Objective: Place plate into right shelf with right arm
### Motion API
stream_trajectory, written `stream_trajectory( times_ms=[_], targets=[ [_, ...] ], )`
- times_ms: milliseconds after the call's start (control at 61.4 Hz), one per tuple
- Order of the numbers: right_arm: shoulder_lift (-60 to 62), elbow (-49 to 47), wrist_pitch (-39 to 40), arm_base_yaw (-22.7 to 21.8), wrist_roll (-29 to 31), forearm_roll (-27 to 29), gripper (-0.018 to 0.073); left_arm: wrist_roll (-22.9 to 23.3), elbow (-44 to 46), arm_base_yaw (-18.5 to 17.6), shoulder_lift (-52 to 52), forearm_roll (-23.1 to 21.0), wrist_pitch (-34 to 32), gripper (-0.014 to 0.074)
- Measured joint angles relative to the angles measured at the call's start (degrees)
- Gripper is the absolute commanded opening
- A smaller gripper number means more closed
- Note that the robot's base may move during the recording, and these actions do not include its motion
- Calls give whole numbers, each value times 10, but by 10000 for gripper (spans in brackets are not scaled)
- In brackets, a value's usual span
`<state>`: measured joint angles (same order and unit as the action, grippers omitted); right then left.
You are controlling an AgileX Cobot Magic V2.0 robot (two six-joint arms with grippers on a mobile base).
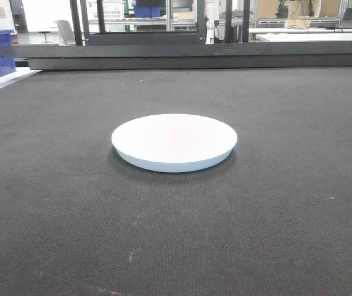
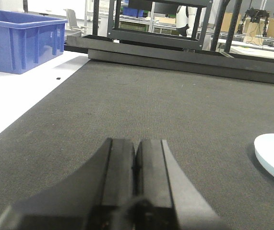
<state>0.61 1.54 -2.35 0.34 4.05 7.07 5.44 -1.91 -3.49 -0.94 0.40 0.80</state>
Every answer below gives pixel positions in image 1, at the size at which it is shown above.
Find black metal frame cart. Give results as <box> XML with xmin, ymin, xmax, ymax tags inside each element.
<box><xmin>70</xmin><ymin>1</ymin><xmax>250</xmax><ymax>46</ymax></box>

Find light blue round plate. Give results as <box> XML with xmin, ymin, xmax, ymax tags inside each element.
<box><xmin>111</xmin><ymin>113</ymin><xmax>238</xmax><ymax>173</ymax></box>

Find black metal rail bars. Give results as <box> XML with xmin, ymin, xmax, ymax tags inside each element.
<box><xmin>1</xmin><ymin>41</ymin><xmax>352</xmax><ymax>71</ymax></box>

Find black fabric table mat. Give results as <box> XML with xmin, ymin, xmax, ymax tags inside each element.
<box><xmin>0</xmin><ymin>67</ymin><xmax>352</xmax><ymax>295</ymax></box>

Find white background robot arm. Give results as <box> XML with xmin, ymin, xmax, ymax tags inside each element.
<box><xmin>205</xmin><ymin>0</ymin><xmax>220</xmax><ymax>44</ymax></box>

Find grey office chair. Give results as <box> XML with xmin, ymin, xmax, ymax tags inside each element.
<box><xmin>54</xmin><ymin>20</ymin><xmax>76</xmax><ymax>46</ymax></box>

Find white background table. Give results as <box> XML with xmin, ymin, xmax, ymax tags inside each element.
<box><xmin>255</xmin><ymin>32</ymin><xmax>352</xmax><ymax>43</ymax></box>

